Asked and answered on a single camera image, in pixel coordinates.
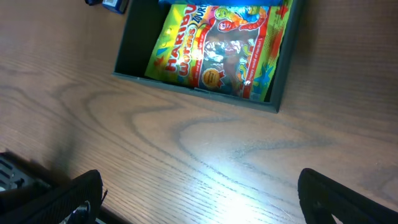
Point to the green Haribo worms bag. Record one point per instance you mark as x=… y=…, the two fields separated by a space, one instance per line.
x=231 y=50

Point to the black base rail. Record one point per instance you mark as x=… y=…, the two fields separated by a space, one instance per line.
x=17 y=173

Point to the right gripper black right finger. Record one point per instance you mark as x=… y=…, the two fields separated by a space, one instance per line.
x=324 y=200

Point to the long blue snack packet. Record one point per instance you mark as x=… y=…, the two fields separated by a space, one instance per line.
x=226 y=2

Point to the dark green box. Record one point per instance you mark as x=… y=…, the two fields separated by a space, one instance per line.
x=143 y=27

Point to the dark blue candy bar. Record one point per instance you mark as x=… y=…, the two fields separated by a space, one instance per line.
x=93 y=2

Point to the small blue white box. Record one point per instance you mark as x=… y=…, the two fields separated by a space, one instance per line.
x=117 y=6

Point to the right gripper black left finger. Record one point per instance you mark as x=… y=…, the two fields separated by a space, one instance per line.
x=79 y=200

